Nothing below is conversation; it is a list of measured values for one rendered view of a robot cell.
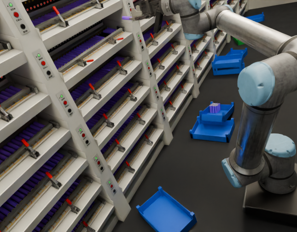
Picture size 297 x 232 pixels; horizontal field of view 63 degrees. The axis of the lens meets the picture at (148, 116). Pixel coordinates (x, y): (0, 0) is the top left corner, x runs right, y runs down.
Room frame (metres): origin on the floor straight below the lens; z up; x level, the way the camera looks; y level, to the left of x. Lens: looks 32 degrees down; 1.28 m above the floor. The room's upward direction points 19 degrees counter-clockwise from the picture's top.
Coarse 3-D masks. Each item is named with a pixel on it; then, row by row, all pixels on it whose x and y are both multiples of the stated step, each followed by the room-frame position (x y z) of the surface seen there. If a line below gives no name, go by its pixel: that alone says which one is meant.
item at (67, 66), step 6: (120, 30) 1.51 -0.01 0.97; (108, 36) 1.42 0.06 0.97; (114, 36) 1.46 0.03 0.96; (102, 42) 1.36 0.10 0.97; (90, 48) 1.29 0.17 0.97; (96, 48) 1.32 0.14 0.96; (84, 54) 1.24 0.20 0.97; (72, 60) 1.19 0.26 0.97; (66, 66) 1.14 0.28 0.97; (66, 72) 1.11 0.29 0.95
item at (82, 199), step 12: (84, 180) 0.99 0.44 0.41; (96, 180) 0.98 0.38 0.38; (72, 192) 0.93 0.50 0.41; (84, 192) 0.93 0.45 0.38; (96, 192) 0.93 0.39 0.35; (60, 204) 0.87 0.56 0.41; (72, 204) 0.84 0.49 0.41; (84, 204) 0.87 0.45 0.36; (48, 216) 0.82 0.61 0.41; (60, 216) 0.83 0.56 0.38; (72, 216) 0.82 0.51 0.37; (36, 228) 0.77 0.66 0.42; (48, 228) 0.77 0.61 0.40; (60, 228) 0.77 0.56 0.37; (72, 228) 0.78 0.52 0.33
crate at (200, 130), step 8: (232, 120) 1.46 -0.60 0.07; (192, 128) 1.55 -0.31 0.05; (200, 128) 1.58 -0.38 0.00; (208, 128) 1.54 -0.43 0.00; (216, 128) 1.51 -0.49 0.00; (224, 128) 1.48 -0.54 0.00; (232, 128) 1.41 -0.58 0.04; (192, 136) 1.49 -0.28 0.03; (200, 136) 1.45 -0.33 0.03; (208, 136) 1.41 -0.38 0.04; (216, 136) 1.37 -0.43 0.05; (224, 136) 1.39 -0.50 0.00
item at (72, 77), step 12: (108, 24) 1.61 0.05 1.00; (120, 24) 1.55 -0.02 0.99; (120, 36) 1.47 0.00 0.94; (132, 36) 1.51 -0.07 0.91; (60, 48) 1.30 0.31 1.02; (108, 48) 1.33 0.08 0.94; (120, 48) 1.41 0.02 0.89; (96, 60) 1.23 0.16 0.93; (60, 72) 1.04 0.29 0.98; (72, 72) 1.12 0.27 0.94; (84, 72) 1.15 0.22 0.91; (72, 84) 1.08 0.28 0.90
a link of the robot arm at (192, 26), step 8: (184, 16) 1.13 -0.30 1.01; (192, 16) 1.11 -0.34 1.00; (200, 16) 1.13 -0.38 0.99; (184, 24) 1.13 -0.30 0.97; (192, 24) 1.11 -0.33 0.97; (200, 24) 1.11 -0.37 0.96; (208, 24) 1.11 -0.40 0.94; (184, 32) 1.15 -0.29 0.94; (192, 32) 1.11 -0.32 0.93; (200, 32) 1.11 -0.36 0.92
